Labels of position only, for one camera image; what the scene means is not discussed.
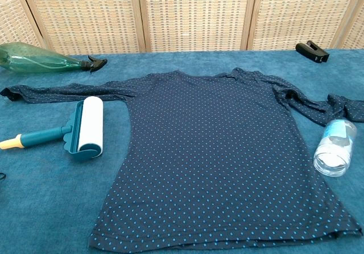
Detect dark navy polka dot shirt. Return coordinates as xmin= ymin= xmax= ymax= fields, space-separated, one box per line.
xmin=0 ymin=67 xmax=364 ymax=251

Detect clear plastic bottle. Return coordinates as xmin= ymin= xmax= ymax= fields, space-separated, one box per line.
xmin=313 ymin=118 xmax=358 ymax=178

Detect teal table cloth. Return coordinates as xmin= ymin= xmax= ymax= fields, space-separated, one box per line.
xmin=0 ymin=48 xmax=364 ymax=254

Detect woven folding screen panel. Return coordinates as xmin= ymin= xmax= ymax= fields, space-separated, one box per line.
xmin=17 ymin=0 xmax=147 ymax=56
xmin=247 ymin=0 xmax=364 ymax=51
xmin=0 ymin=0 xmax=43 ymax=47
xmin=136 ymin=0 xmax=259 ymax=52
xmin=338 ymin=0 xmax=364 ymax=50

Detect black stapler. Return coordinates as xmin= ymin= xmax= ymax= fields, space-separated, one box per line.
xmin=295 ymin=40 xmax=330 ymax=64

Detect teal lint roller white roll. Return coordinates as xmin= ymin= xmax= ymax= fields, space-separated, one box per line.
xmin=0 ymin=96 xmax=104 ymax=163

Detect green plastic spray bottle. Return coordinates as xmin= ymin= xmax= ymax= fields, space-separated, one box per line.
xmin=0 ymin=42 xmax=108 ymax=74

